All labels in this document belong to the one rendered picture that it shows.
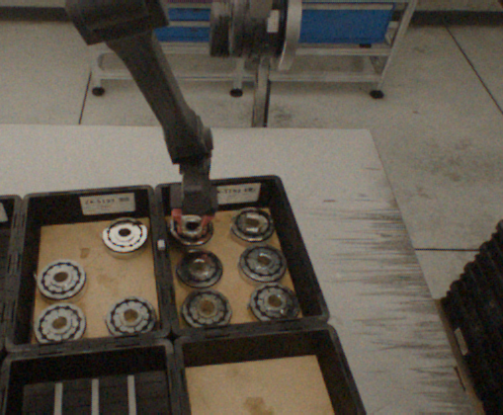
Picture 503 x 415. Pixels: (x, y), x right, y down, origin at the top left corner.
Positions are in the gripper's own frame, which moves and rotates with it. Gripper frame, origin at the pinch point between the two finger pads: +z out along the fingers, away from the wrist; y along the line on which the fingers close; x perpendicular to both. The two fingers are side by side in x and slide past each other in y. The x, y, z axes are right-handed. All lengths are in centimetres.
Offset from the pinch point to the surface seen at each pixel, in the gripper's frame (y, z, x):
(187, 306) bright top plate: -1.3, 2.6, -20.5
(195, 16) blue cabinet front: 7, 44, 181
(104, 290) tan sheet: -19.2, 5.8, -14.6
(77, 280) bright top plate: -24.7, 2.9, -14.0
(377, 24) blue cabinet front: 103, 45, 179
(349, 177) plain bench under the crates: 49, 18, 35
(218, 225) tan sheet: 6.9, 5.5, 4.1
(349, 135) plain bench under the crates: 53, 18, 54
